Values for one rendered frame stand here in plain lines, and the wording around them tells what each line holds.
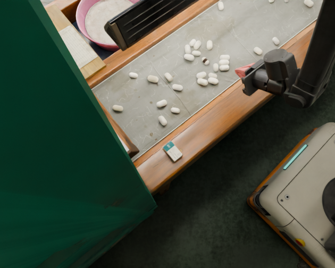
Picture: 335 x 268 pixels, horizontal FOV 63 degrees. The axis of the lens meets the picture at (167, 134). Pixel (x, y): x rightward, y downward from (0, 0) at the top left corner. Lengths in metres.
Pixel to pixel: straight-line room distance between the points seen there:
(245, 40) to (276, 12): 0.18
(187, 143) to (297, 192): 0.76
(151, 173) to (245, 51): 0.57
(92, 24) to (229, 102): 0.61
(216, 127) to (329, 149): 0.83
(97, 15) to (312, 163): 1.22
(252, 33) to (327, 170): 0.81
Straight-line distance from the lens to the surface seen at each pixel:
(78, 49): 1.07
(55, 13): 1.19
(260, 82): 0.82
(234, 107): 0.97
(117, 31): 0.69
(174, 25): 1.10
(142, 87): 1.00
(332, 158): 1.63
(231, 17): 1.19
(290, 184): 1.51
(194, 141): 0.91
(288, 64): 0.74
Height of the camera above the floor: 1.64
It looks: 74 degrees down
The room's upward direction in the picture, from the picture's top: 4 degrees clockwise
